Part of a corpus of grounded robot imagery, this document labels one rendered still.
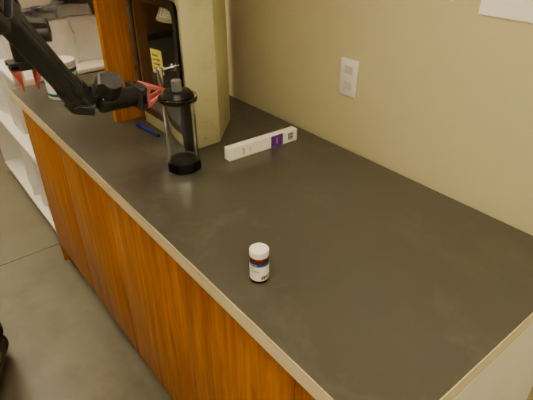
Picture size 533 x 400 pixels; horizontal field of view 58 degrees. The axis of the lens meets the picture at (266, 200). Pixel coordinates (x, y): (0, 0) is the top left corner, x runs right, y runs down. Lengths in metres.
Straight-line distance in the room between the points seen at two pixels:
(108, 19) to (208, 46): 0.40
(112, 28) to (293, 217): 0.92
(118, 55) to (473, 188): 1.21
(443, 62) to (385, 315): 0.68
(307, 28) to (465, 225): 0.81
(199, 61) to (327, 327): 0.89
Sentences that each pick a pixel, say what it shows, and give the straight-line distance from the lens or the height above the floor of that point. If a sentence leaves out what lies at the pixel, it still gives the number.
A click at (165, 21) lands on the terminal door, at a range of 1.50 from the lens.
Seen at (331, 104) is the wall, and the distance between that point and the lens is 1.64.
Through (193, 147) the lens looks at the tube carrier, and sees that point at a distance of 1.42.
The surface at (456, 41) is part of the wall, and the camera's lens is 1.33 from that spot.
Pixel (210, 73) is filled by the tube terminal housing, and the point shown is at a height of 1.18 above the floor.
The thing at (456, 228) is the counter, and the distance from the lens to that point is 1.27.
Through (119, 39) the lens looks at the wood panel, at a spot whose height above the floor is 1.23.
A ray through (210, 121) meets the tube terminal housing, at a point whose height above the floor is 1.02.
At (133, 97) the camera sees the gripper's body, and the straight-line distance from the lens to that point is 1.46.
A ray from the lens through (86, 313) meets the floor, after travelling 2.44.
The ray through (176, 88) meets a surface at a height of 1.19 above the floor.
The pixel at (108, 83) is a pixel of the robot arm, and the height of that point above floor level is 1.22.
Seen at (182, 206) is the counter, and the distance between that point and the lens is 1.29.
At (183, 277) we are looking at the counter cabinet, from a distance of 1.25.
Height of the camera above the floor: 1.62
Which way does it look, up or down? 32 degrees down
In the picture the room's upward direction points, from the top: straight up
